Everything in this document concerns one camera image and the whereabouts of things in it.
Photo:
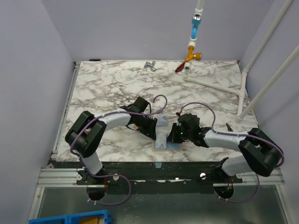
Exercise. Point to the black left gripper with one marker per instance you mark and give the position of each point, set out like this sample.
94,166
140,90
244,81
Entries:
151,130

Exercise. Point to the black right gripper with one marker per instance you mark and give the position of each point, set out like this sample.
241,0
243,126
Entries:
175,133

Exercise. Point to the silver VIP card stack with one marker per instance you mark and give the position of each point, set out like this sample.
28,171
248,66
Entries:
162,120

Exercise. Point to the single silver card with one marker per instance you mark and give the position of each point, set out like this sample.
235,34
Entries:
161,141

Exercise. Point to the beige card holder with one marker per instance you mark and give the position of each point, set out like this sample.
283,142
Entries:
170,145

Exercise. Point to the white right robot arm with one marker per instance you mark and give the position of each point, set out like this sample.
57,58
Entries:
259,154

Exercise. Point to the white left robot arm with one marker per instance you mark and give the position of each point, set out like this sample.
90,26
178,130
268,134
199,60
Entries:
87,131

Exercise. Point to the silver metal clamp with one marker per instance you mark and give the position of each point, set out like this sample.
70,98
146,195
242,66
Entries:
150,65

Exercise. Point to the brass faucet tap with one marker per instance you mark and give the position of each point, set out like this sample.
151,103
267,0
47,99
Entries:
192,56

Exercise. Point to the blue plastic bin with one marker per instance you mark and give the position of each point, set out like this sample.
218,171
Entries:
73,218

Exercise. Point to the blue pipe valve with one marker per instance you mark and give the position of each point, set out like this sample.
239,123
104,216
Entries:
196,21

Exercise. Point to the yellow handled pliers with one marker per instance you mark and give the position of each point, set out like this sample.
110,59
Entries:
229,128

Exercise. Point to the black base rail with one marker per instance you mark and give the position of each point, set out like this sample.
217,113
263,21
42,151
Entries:
119,178

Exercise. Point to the white PVC pipe frame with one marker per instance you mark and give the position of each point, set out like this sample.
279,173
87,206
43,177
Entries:
270,66

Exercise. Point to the red handled tool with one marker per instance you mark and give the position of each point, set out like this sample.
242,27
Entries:
180,67

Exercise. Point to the aluminium extrusion frame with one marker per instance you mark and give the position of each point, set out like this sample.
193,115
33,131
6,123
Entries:
51,176

